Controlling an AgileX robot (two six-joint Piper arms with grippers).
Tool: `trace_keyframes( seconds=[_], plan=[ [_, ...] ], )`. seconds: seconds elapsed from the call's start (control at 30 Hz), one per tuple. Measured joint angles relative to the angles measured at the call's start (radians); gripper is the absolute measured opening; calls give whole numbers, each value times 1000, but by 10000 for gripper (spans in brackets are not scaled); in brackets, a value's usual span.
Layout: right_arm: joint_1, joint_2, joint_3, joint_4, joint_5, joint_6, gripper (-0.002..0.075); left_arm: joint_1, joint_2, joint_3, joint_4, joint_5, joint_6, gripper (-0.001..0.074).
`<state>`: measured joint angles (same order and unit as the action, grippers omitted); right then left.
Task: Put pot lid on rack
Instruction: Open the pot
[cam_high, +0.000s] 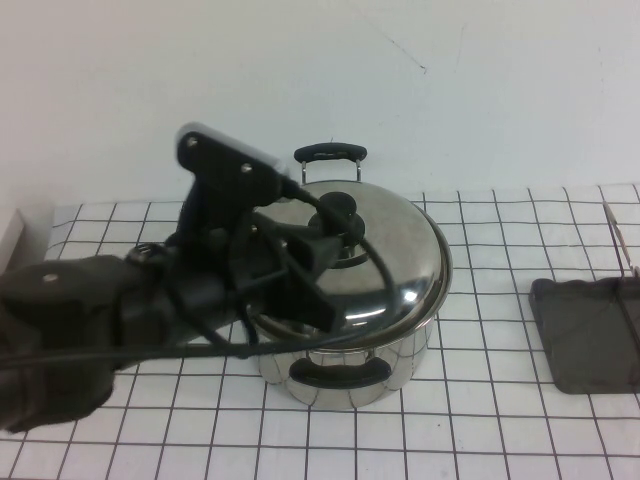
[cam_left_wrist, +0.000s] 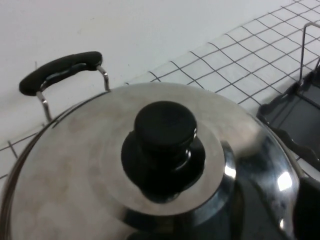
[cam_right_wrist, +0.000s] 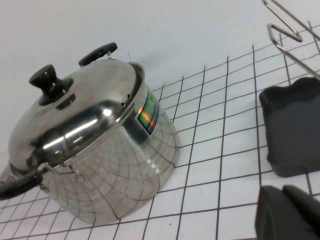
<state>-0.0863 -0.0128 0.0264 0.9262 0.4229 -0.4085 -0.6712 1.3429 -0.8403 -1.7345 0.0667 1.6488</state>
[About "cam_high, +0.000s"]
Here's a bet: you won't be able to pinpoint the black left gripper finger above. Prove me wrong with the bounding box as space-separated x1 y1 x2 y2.
253 213 352 247
287 238 347 335

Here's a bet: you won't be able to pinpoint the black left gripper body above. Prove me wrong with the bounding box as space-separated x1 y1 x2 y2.
167 207 306 346

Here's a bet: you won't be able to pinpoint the steel pot lid black knob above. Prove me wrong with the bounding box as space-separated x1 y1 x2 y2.
244 180 448 351

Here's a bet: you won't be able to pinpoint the white black grid tablecloth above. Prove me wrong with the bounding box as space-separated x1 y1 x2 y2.
0 184 640 480

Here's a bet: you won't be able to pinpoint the white box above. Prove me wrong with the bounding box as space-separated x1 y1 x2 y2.
0 208 29 274

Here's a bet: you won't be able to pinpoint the black camera cable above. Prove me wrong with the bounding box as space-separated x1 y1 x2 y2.
0 182 390 374

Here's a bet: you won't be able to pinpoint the stainless steel pot black handles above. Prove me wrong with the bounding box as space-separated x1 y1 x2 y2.
249 142 454 411

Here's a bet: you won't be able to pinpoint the silver wrist camera black mount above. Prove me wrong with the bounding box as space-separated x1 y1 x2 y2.
174 121 295 211

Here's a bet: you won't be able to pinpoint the grey lid rack wire frame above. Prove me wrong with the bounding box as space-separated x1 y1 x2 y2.
528 199 640 396

